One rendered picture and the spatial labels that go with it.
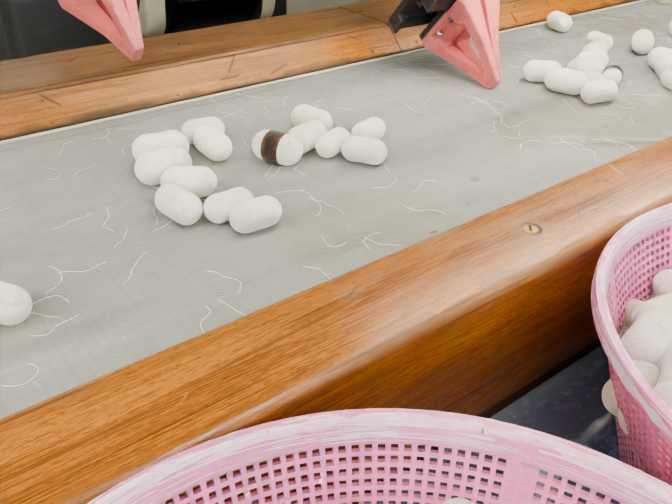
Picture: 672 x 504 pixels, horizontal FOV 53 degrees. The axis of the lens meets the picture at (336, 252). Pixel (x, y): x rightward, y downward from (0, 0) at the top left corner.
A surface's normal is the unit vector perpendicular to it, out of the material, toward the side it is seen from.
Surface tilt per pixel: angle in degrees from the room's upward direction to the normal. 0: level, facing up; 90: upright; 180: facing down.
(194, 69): 45
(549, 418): 0
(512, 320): 90
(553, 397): 0
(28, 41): 90
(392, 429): 75
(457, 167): 0
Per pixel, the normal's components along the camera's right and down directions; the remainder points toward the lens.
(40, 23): 0.55, 0.47
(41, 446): 0.02, -0.84
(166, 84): 0.44, -0.28
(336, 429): 0.16, 0.30
